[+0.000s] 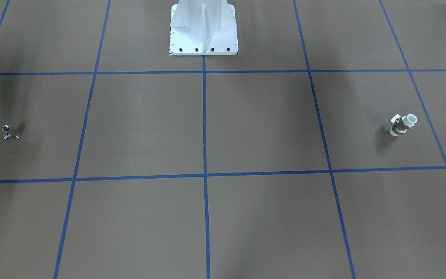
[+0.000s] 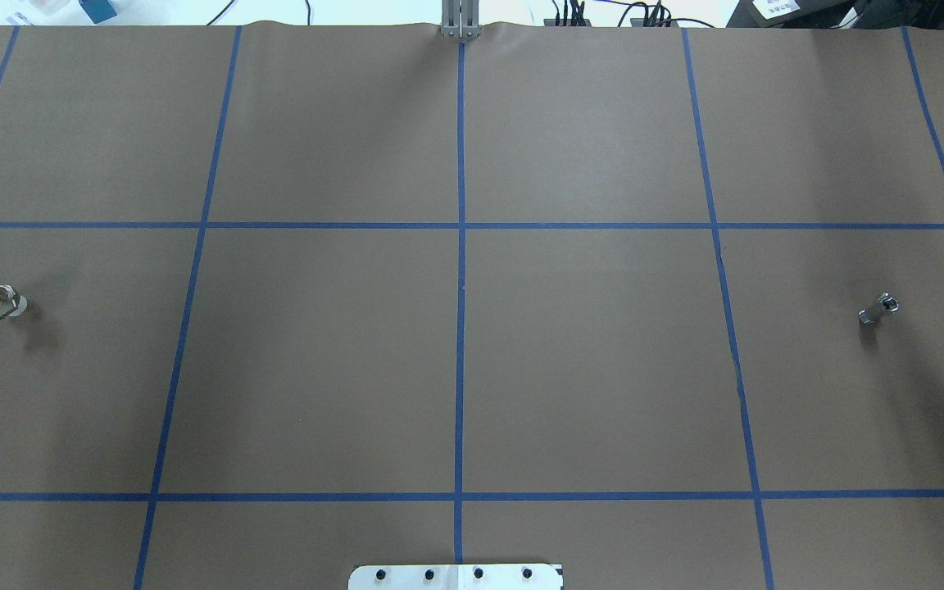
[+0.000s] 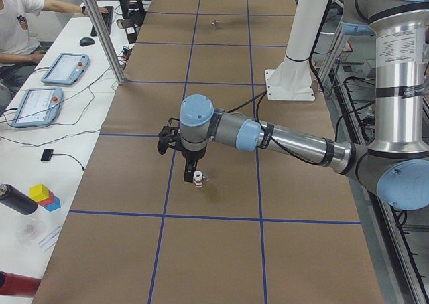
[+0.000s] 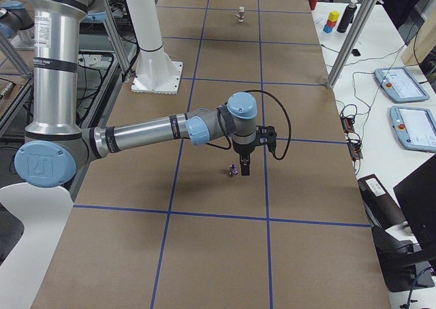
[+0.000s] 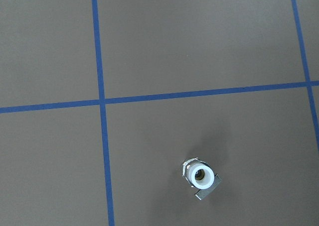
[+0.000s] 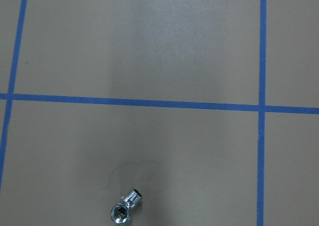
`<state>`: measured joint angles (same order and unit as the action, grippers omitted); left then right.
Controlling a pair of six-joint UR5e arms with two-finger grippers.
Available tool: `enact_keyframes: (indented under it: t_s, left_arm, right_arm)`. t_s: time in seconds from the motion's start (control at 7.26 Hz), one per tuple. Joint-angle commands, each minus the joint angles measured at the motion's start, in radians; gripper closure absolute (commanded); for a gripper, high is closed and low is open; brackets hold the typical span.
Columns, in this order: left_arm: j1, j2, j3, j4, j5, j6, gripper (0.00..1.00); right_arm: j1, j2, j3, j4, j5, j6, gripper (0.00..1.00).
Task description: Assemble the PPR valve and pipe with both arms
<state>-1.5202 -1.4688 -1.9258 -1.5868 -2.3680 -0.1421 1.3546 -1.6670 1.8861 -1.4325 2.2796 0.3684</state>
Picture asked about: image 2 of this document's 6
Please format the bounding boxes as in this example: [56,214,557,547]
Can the aluminium frame post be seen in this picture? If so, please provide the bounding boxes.
[439,0,482,41]

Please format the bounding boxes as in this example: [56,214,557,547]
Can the white metal base plate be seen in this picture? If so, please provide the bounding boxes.
[347,563,565,589]

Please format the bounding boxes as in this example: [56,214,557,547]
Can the teal box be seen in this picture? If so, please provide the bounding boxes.
[78,0,119,24]

